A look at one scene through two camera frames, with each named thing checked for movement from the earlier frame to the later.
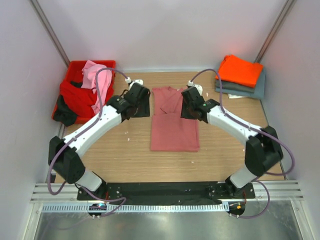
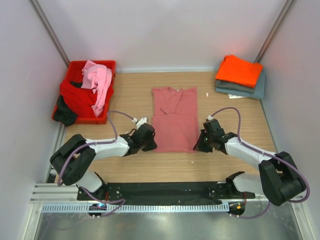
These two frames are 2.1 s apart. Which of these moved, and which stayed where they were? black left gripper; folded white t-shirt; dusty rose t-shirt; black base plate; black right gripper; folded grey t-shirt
Moved: black right gripper; black left gripper
Stayed: folded white t-shirt; black base plate; dusty rose t-shirt; folded grey t-shirt
